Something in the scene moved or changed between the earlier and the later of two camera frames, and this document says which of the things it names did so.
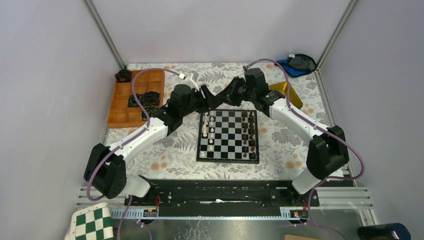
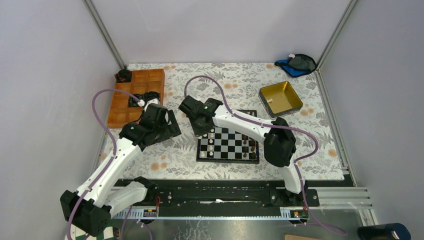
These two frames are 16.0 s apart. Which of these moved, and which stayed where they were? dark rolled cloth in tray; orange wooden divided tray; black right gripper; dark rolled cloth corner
Moved: black right gripper
Stayed: dark rolled cloth corner; orange wooden divided tray; dark rolled cloth in tray
